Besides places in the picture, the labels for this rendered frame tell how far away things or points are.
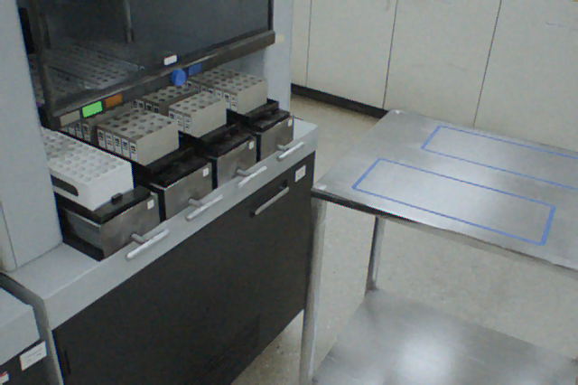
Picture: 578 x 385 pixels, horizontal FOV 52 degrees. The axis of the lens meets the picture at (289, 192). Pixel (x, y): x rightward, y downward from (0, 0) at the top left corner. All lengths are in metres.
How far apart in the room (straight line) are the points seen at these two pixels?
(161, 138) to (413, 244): 1.45
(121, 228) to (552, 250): 0.73
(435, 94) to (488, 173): 2.01
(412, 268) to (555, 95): 1.19
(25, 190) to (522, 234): 0.82
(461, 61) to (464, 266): 1.18
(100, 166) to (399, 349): 0.88
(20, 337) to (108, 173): 0.30
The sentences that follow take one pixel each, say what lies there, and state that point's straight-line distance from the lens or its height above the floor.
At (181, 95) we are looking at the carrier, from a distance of 1.35.
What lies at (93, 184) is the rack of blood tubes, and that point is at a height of 0.86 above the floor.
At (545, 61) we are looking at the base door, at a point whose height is 0.53.
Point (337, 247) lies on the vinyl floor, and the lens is 2.34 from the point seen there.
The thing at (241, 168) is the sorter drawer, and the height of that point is 0.75.
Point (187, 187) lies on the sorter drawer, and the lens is 1.18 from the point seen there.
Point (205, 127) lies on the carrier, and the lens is 1.29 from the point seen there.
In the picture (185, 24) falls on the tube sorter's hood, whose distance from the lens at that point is 1.18.
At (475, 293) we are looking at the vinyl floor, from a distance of 2.25.
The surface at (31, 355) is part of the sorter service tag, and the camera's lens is 1.07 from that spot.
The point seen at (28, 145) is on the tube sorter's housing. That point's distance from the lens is 1.02.
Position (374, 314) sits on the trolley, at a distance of 1.65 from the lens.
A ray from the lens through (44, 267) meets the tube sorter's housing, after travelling 1.10.
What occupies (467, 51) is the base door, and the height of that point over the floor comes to 0.50.
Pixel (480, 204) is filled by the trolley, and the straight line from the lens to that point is 1.13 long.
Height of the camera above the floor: 1.38
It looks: 31 degrees down
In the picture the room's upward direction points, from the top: 3 degrees clockwise
